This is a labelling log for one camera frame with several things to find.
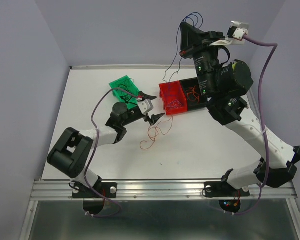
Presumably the orange wire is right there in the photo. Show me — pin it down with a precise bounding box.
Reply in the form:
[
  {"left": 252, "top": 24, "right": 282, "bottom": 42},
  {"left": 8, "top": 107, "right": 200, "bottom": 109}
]
[{"left": 139, "top": 116, "right": 175, "bottom": 151}]

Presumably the blue white twisted wire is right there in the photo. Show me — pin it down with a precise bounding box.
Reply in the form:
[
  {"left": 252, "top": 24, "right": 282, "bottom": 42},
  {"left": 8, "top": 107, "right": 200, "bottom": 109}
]
[{"left": 167, "top": 99, "right": 185, "bottom": 110}]

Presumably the thick black cable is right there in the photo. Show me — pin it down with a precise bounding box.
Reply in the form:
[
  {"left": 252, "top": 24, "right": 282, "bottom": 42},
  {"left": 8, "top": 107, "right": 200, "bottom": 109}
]
[{"left": 113, "top": 84, "right": 140, "bottom": 106}]

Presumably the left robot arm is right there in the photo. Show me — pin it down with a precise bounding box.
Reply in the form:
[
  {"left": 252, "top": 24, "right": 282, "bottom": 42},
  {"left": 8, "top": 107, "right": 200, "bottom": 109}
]
[{"left": 46, "top": 87, "right": 163, "bottom": 197}]

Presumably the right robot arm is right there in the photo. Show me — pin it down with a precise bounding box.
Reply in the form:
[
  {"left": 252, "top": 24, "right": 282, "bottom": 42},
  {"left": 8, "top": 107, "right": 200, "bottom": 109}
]
[{"left": 179, "top": 21, "right": 300, "bottom": 198}]

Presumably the green plastic bin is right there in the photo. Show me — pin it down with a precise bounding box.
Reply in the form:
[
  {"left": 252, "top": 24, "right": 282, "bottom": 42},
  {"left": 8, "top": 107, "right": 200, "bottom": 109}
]
[{"left": 108, "top": 75, "right": 140, "bottom": 109}]

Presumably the red plastic bin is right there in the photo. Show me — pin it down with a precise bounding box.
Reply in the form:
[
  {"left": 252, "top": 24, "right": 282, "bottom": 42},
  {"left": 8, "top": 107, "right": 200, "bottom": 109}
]
[{"left": 159, "top": 81, "right": 188, "bottom": 116}]

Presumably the black plastic bin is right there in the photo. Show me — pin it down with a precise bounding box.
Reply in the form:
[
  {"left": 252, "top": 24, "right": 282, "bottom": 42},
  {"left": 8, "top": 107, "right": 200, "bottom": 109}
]
[{"left": 179, "top": 77, "right": 208, "bottom": 112}]

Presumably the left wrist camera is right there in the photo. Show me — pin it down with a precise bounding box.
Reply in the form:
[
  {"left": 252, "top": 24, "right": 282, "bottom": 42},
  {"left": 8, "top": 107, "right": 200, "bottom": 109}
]
[{"left": 137, "top": 99, "right": 154, "bottom": 115}]

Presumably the aluminium back rail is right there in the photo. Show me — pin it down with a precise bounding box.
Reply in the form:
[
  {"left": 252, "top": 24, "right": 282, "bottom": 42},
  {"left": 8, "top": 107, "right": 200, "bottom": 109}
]
[{"left": 69, "top": 64, "right": 248, "bottom": 71}]

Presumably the aluminium rail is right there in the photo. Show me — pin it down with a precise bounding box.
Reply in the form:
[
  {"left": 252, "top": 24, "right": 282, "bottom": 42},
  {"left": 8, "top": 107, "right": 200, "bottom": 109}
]
[
  {"left": 239, "top": 69, "right": 282, "bottom": 179},
  {"left": 69, "top": 64, "right": 248, "bottom": 71},
  {"left": 30, "top": 179, "right": 298, "bottom": 202}
]

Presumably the aluminium front rail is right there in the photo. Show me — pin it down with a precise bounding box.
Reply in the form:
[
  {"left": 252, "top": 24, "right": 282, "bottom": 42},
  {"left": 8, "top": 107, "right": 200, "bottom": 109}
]
[{"left": 30, "top": 179, "right": 298, "bottom": 202}]

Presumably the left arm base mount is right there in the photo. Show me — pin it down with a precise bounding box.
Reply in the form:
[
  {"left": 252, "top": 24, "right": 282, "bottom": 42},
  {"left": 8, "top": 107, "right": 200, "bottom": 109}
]
[{"left": 68, "top": 181, "right": 118, "bottom": 200}]

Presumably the aluminium right side rail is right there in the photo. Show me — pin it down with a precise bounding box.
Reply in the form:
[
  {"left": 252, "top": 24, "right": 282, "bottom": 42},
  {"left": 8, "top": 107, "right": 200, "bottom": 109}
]
[{"left": 239, "top": 69, "right": 282, "bottom": 179}]

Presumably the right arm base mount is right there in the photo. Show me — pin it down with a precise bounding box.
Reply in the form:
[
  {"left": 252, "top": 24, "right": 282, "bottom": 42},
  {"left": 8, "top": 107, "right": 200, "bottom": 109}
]
[{"left": 202, "top": 168, "right": 250, "bottom": 198}]

